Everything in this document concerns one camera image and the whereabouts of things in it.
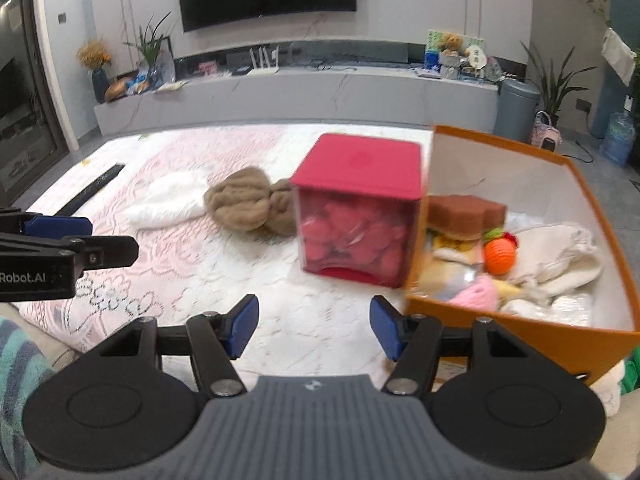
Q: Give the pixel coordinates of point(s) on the cream soft toy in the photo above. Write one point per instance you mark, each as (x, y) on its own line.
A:
(450, 272)

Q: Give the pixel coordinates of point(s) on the green potted plant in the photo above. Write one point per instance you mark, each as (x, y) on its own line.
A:
(150, 50)

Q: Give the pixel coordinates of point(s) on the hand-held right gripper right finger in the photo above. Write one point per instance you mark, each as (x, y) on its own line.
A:
(385, 327)

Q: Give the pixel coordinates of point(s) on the tall leafy floor plant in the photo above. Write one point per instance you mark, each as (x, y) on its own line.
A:
(555, 90)

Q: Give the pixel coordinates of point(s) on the orange cardboard box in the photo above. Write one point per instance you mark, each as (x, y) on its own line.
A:
(500, 340)

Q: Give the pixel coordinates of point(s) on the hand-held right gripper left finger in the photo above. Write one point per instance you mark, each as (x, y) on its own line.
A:
(245, 322)

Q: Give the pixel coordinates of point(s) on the blue vase dried flowers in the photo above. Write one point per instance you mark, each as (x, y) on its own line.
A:
(100, 85)

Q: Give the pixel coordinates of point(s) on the orange crochet fruit toy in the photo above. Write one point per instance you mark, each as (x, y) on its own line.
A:
(500, 257)

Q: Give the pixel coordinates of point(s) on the pile of pink pompom balls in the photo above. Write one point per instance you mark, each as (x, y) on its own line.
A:
(340, 235)

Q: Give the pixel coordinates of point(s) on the pink basket bag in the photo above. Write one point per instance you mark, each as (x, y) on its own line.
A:
(542, 132)

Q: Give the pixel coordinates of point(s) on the green picture board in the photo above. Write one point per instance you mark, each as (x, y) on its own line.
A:
(477, 40)

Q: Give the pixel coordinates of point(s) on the white crinkled toy yellow parts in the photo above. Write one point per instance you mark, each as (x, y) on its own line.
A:
(565, 306)

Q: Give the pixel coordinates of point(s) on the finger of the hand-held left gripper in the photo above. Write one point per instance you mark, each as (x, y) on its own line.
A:
(60, 226)
(110, 252)

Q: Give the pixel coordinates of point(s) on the white router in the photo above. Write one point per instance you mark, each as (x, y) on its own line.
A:
(262, 71)

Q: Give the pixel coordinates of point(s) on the grey TV stand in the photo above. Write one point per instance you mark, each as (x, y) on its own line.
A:
(300, 95)

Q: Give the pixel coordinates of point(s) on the brown fuzzy scarf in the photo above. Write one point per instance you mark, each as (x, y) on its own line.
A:
(240, 200)

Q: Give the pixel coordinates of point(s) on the brown teddy bear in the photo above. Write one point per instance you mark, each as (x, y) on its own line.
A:
(452, 42)

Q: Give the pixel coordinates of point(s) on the green cloth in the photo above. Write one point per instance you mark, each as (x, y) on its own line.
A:
(631, 370)

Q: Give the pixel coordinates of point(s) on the long black flat bar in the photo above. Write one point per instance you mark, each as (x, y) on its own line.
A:
(95, 187)

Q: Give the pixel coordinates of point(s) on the red box clear front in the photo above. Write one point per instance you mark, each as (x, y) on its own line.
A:
(360, 160)

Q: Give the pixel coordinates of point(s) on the blue water bottle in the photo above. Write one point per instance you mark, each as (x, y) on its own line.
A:
(617, 140)

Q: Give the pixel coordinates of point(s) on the grey trash bin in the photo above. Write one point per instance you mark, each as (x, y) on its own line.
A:
(517, 110)

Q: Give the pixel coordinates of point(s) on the brown sandwich plush toy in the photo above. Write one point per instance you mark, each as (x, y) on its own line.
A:
(465, 215)

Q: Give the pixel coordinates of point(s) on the hanging white cloth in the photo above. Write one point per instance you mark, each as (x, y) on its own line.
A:
(620, 57)

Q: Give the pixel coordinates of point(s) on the white fuzzy cloth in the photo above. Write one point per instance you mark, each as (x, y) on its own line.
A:
(165, 200)

